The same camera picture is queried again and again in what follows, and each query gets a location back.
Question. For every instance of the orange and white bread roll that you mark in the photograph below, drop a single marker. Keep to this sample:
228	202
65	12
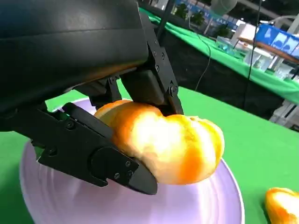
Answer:
282	205
175	144

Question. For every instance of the grey metal frame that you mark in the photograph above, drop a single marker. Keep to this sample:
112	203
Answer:
285	114

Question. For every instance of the black tripod pole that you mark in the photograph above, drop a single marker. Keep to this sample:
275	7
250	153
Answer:
166	18

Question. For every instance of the lilac plate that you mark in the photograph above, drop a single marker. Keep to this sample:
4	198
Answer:
70	205

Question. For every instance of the blue printed display panel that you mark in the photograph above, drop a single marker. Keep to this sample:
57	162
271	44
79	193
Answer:
275	39

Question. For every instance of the green cloth on background table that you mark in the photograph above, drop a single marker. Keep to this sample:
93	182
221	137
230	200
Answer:
268	77

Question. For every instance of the clear plastic container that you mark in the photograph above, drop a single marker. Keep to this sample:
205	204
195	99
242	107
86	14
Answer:
225	45

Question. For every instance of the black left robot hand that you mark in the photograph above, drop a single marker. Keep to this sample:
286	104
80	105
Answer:
58	46

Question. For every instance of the grey round lamp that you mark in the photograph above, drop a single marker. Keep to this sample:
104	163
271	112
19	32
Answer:
222	5

